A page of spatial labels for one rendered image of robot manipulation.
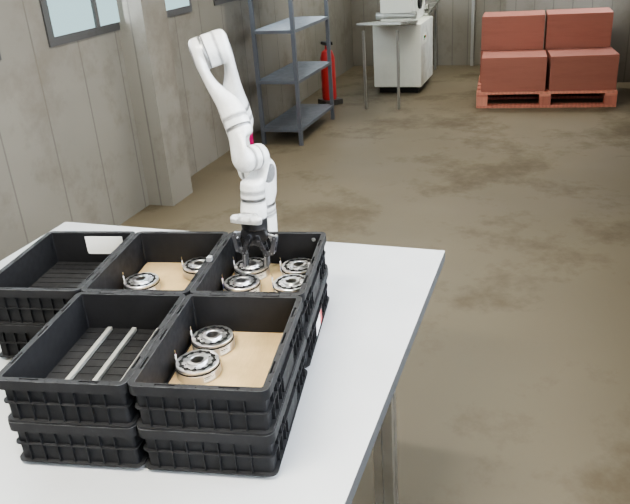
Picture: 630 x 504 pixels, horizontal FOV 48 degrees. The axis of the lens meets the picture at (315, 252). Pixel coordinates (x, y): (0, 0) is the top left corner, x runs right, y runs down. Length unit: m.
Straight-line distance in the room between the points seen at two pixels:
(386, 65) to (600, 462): 6.19
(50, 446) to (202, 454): 0.35
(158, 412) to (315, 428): 0.37
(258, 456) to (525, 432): 1.48
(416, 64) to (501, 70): 1.16
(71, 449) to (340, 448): 0.59
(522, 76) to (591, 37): 0.85
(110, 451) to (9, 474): 0.24
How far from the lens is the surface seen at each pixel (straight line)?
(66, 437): 1.67
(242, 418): 1.47
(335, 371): 1.85
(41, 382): 1.59
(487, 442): 2.74
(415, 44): 8.13
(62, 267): 2.36
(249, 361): 1.68
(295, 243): 2.10
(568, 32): 7.85
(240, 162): 1.91
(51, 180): 4.44
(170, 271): 2.18
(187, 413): 1.50
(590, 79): 7.50
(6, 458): 1.80
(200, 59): 1.97
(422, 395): 2.94
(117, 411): 1.56
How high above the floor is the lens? 1.74
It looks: 24 degrees down
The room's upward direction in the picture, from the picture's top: 4 degrees counter-clockwise
